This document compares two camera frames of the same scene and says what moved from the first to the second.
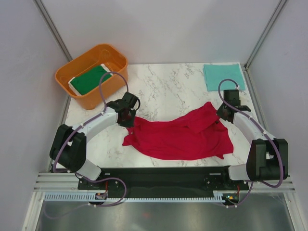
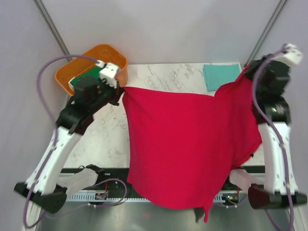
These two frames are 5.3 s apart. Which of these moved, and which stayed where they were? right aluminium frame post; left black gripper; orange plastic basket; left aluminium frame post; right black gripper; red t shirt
Moved: left black gripper; right black gripper; red t shirt
Stayed: right aluminium frame post; orange plastic basket; left aluminium frame post
